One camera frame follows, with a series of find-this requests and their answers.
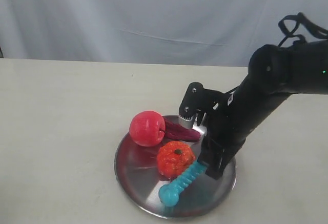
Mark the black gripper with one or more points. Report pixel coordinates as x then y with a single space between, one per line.
231 118

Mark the teal toy bone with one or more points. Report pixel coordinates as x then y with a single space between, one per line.
169 194

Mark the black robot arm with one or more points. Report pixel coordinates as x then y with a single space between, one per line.
274 74

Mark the purple toy sweet potato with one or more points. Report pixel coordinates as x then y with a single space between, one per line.
177 132

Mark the orange toy pumpkin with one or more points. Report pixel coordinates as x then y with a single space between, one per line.
173 158

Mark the red toy apple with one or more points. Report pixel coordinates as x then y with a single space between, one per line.
147 128

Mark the round silver metal plate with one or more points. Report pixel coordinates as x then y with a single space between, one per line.
137 174

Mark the white backdrop cloth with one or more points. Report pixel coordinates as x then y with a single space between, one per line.
193 32

